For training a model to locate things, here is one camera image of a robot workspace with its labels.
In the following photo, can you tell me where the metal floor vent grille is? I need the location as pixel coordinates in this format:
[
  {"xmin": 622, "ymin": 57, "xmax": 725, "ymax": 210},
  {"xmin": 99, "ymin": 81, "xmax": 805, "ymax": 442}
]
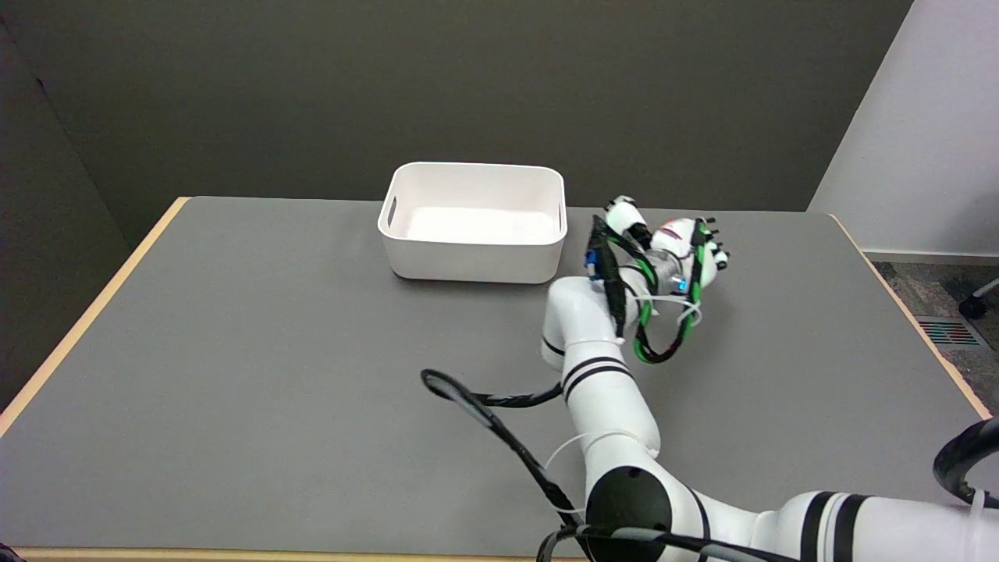
[{"xmin": 916, "ymin": 315, "xmax": 981, "ymax": 347}]

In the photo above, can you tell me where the white plastic storage bin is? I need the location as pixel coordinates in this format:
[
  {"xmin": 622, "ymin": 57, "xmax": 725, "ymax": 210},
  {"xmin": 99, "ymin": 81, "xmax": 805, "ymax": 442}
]
[{"xmin": 378, "ymin": 162, "xmax": 568, "ymax": 285}]

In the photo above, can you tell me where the black chair base leg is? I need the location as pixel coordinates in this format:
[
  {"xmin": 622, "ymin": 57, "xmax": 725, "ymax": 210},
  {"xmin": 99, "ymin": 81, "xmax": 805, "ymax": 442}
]
[{"xmin": 959, "ymin": 276, "xmax": 999, "ymax": 320}]

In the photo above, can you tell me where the thin black sleeved cable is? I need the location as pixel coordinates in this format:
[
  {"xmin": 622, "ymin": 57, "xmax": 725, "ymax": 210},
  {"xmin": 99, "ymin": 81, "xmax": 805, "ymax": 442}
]
[{"xmin": 421, "ymin": 368, "xmax": 797, "ymax": 562}]

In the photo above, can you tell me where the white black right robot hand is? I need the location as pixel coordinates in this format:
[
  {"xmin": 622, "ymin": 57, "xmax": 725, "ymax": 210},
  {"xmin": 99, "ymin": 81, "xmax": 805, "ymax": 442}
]
[{"xmin": 605, "ymin": 195, "xmax": 731, "ymax": 291}]

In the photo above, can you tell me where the thick black looped cable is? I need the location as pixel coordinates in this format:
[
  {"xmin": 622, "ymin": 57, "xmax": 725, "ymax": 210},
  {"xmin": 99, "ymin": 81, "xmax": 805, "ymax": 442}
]
[{"xmin": 933, "ymin": 417, "xmax": 999, "ymax": 510}]

